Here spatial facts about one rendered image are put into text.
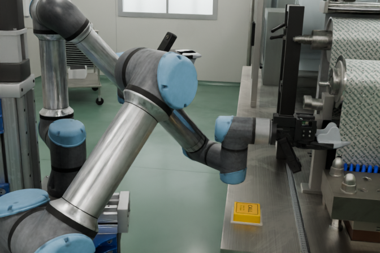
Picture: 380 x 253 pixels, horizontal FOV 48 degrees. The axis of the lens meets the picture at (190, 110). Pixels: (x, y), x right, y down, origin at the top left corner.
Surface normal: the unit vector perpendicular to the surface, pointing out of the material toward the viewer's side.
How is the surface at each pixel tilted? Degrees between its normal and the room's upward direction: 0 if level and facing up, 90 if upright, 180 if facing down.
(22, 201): 8
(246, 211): 0
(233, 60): 90
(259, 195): 0
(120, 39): 90
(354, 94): 90
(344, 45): 92
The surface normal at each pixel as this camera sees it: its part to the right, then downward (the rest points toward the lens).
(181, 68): 0.76, 0.11
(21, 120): 0.07, 0.28
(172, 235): 0.03, -0.96
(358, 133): -0.14, 0.27
